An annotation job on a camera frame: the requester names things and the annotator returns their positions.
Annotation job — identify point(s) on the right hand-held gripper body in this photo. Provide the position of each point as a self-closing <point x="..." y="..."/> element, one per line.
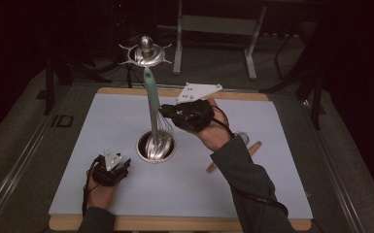
<point x="194" y="115"/>

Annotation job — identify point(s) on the black metal stand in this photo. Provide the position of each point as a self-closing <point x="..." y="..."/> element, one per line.
<point x="49" y="90"/>
<point x="316" y="103"/>

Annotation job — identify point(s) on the white metal frame stand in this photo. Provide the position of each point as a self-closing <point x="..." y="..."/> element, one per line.
<point x="215" y="25"/>

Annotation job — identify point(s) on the metal utensil stand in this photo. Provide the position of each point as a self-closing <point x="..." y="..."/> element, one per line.
<point x="146" y="43"/>

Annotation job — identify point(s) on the white table mat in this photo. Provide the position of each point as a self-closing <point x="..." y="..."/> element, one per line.
<point x="110" y="123"/>

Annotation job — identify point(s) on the person's right hand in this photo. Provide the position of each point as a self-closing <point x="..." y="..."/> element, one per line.
<point x="217" y="132"/>

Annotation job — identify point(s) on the person's left hand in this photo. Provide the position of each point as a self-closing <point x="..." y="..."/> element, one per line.
<point x="98" y="195"/>

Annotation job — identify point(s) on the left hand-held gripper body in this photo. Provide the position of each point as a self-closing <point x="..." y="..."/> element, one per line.
<point x="105" y="176"/>

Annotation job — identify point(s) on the metal floor rail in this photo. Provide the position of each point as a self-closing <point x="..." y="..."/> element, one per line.
<point x="333" y="168"/>
<point x="19" y="168"/>

